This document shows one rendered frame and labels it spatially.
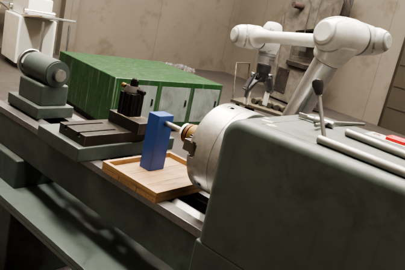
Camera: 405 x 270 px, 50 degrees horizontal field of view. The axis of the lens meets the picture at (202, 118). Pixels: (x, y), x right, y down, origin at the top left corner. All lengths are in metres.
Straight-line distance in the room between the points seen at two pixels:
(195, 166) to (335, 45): 0.68
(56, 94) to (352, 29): 1.41
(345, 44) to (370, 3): 8.84
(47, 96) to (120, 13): 8.64
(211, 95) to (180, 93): 0.54
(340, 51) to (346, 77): 8.85
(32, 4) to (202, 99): 3.54
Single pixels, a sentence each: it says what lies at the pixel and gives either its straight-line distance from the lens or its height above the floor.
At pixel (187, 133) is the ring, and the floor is 1.09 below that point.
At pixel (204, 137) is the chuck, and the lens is 1.37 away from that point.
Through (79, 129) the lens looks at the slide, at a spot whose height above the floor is 0.97.
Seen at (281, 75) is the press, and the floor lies 0.58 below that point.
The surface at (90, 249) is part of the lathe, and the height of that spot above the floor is 0.54.
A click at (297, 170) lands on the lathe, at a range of 1.11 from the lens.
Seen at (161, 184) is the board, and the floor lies 0.88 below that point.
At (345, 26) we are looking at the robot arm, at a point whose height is 1.57.
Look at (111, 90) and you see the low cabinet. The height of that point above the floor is 0.50.
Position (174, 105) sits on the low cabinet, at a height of 0.36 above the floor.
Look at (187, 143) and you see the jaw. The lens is 1.43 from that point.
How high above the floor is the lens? 1.51
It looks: 13 degrees down
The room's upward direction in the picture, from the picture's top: 12 degrees clockwise
